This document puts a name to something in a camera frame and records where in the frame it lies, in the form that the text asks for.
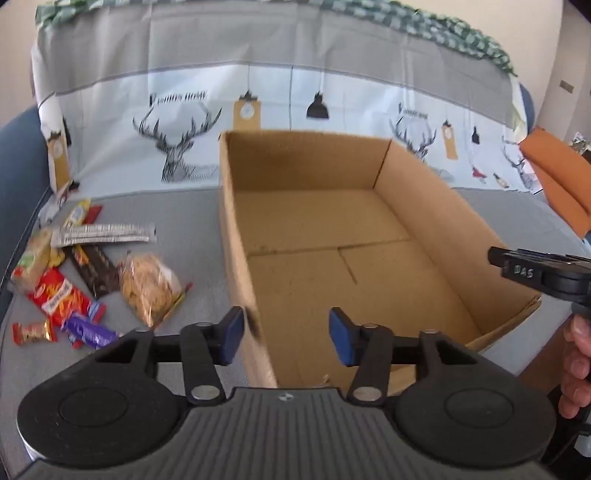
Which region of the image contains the long silver snack packet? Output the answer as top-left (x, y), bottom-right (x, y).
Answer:
top-left (50, 223), bottom-right (157, 248)

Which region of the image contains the purple candy packet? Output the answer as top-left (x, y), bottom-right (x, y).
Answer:
top-left (62, 313), bottom-right (122, 350)

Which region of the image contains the yellow snack packet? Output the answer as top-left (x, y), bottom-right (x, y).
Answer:
top-left (62, 198), bottom-right (92, 229)

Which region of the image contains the small red-ended candy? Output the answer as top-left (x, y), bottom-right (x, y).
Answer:
top-left (11, 320), bottom-right (58, 346)

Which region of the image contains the grey deer print sofa cover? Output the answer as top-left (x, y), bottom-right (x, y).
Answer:
top-left (0, 4), bottom-right (591, 462)

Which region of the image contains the orange cushion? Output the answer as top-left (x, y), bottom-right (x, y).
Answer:
top-left (519, 127), bottom-right (591, 238)

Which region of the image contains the green label rice cracker packet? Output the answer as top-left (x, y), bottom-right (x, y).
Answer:
top-left (10, 228), bottom-right (54, 292)

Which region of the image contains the large red snack packet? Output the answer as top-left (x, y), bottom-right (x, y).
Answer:
top-left (27, 268), bottom-right (107, 328)

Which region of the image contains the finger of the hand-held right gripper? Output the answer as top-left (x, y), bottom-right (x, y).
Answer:
top-left (488, 247), bottom-right (591, 269)

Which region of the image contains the dark brown chocolate packet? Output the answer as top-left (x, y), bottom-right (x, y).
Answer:
top-left (65, 244), bottom-right (122, 300)

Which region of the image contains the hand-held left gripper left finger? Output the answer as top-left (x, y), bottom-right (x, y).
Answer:
top-left (95, 306), bottom-right (245, 407)

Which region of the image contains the deer print cloth cover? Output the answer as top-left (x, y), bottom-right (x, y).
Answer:
top-left (36, 0), bottom-right (517, 77)

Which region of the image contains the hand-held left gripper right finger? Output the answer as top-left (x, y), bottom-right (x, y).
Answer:
top-left (329, 307), bottom-right (478, 407)

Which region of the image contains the brown cardboard box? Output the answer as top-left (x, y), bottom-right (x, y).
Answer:
top-left (218, 130), bottom-right (542, 388)

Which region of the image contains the clear bag of cookies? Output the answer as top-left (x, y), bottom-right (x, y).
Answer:
top-left (117, 251), bottom-right (192, 328)

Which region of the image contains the person's right hand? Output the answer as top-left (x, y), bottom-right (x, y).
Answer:
top-left (558, 316), bottom-right (591, 419)

